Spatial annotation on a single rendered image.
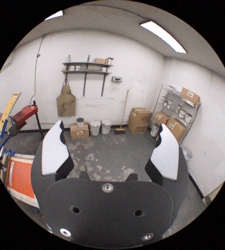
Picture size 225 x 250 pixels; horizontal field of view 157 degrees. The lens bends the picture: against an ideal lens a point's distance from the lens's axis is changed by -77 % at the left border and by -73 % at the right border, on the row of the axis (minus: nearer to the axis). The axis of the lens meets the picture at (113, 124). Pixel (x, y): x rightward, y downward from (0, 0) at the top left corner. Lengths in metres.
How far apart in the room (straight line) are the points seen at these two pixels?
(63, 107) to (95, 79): 1.07
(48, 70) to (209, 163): 4.67
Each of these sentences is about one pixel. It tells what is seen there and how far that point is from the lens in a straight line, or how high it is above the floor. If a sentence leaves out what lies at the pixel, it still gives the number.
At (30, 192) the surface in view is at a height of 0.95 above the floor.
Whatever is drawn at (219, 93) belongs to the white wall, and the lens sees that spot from 2.70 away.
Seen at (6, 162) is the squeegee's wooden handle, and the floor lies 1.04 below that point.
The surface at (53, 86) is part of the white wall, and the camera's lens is 2.40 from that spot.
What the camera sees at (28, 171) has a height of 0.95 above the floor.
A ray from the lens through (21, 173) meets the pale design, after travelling 1.14.
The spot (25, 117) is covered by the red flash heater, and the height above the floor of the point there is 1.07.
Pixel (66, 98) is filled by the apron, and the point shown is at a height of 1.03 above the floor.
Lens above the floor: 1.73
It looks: 32 degrees down
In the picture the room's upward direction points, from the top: 12 degrees clockwise
